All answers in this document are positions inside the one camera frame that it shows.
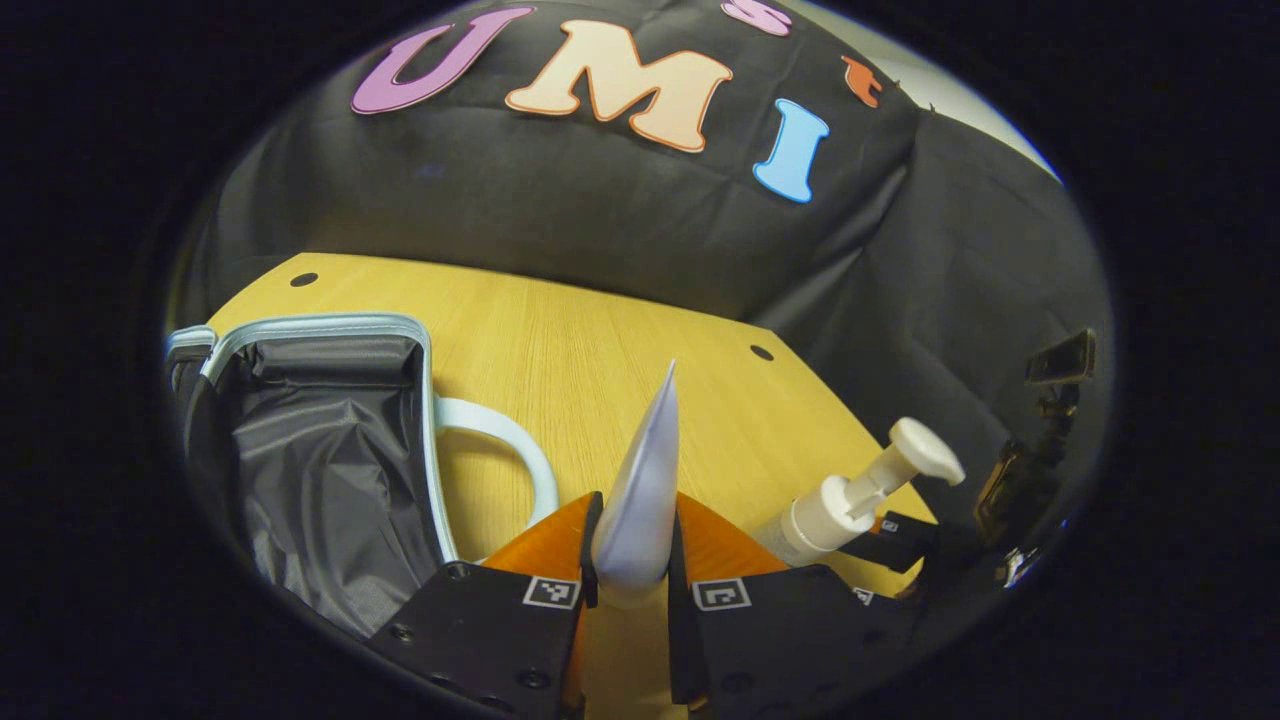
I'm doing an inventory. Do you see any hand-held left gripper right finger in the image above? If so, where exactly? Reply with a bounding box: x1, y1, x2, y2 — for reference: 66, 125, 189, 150
668, 490, 901, 720

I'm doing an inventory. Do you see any black backdrop cloth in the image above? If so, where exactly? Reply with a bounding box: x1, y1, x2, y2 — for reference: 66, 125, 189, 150
165, 0, 1116, 561

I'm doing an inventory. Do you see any white pump bottle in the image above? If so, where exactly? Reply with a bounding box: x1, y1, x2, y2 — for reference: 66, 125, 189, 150
752, 417, 967, 569

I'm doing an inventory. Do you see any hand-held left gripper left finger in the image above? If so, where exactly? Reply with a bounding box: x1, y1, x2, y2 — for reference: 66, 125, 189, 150
365, 490, 604, 720

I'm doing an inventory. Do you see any white squeeze tube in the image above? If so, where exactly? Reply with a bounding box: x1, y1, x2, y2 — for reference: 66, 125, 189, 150
590, 360, 682, 613

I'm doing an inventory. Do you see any light blue suitcase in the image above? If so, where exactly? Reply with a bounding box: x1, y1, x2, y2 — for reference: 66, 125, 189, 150
165, 312, 559, 641

